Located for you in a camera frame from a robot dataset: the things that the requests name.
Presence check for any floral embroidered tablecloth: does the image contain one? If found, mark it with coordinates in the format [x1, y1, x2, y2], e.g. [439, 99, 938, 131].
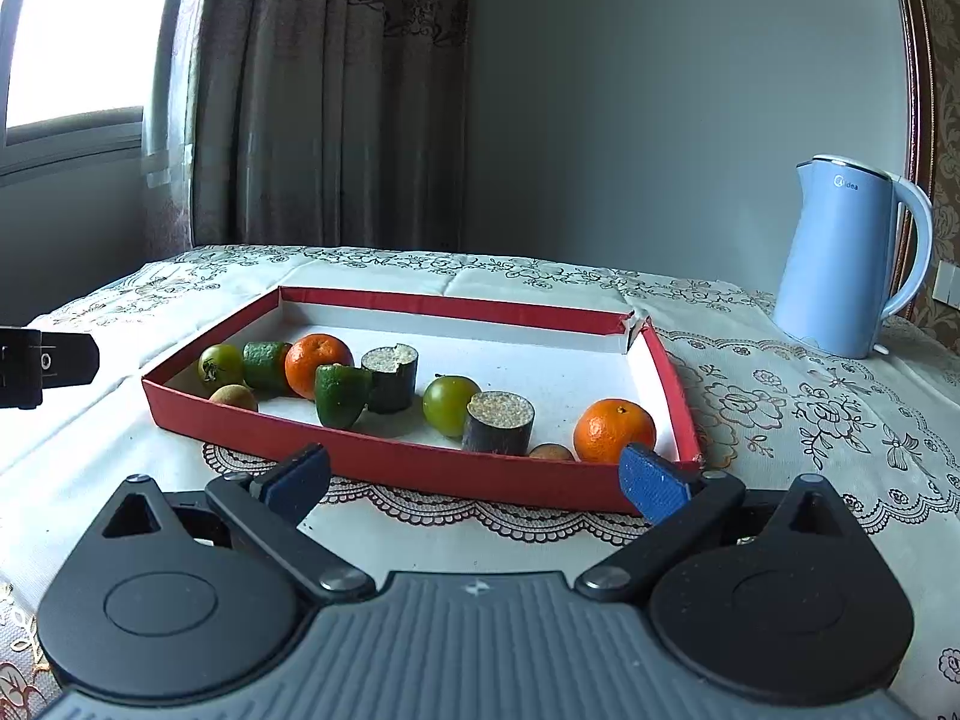
[0, 244, 960, 713]

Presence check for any red shallow cardboard box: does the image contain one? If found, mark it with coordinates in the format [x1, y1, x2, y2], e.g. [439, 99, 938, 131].
[141, 285, 704, 517]

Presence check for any white lace doily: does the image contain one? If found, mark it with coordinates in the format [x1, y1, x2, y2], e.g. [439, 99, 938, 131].
[201, 441, 653, 542]

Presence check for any light blue electric kettle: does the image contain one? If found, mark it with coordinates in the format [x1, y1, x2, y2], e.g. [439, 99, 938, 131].
[772, 155, 935, 359]

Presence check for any sheer patterned curtain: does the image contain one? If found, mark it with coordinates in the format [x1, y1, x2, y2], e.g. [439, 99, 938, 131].
[142, 0, 205, 250]

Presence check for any green cucumber chunk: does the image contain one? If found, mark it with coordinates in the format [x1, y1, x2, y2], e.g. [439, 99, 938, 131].
[241, 341, 293, 395]

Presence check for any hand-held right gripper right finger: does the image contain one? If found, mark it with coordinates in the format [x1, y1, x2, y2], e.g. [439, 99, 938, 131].
[576, 442, 878, 604]

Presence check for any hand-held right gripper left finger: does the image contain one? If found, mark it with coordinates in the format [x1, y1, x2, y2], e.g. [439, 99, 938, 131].
[101, 442, 376, 602]

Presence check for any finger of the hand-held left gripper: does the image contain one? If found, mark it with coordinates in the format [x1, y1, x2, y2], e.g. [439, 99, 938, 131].
[39, 331, 101, 389]

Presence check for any brown patterned curtain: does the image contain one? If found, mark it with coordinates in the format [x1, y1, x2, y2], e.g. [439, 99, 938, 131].
[191, 0, 475, 250]

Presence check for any orange mandarin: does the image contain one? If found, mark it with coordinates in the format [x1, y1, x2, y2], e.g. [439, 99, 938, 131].
[574, 397, 657, 464]
[284, 334, 353, 400]

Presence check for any brown wooden headboard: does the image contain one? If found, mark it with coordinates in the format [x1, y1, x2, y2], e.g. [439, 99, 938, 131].
[887, 0, 960, 350]

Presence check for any green tomato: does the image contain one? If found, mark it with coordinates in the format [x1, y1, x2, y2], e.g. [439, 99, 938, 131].
[422, 375, 482, 438]
[197, 343, 245, 391]

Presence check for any window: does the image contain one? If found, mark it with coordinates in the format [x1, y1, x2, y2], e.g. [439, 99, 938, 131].
[0, 0, 185, 173]

